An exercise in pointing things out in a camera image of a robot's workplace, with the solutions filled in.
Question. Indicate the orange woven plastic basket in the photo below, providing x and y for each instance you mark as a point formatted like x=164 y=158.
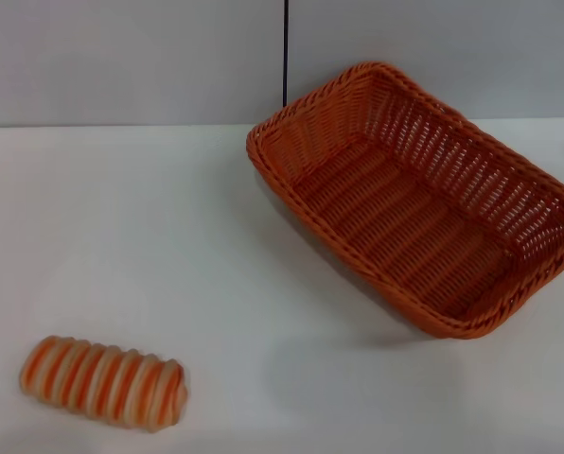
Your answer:
x=405 y=213

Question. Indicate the orange striped bread roll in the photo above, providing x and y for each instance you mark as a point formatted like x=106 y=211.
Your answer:
x=102 y=378

